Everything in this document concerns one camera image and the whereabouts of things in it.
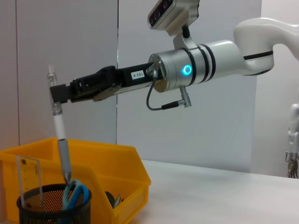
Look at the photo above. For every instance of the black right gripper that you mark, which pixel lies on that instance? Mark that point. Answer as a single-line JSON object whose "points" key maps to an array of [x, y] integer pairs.
{"points": [[121, 79]]}

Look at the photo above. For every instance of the white grey pen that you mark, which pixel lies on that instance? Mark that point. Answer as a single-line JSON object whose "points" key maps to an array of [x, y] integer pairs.
{"points": [[60, 130]]}

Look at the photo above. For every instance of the transparent plastic ruler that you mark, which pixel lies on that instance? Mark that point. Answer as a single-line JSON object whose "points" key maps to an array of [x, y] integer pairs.
{"points": [[29, 177]]}

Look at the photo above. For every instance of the blue scissors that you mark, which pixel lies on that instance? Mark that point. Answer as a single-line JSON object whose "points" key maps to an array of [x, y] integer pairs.
{"points": [[74, 196]]}

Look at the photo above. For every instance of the green plastic wrapper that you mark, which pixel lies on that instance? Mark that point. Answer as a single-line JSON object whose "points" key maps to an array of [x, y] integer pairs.
{"points": [[114, 200]]}

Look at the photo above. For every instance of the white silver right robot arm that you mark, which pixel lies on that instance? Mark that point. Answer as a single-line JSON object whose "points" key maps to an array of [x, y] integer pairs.
{"points": [[222, 60]]}

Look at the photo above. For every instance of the black mesh pen holder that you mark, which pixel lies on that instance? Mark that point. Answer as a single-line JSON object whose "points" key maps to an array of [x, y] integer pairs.
{"points": [[56, 210]]}

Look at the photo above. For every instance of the yellow plastic bin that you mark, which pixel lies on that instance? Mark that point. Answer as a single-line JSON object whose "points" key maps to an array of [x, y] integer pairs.
{"points": [[121, 163]]}

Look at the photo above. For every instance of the white background robot hand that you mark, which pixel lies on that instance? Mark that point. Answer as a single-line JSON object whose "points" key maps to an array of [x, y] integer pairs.
{"points": [[293, 140]]}

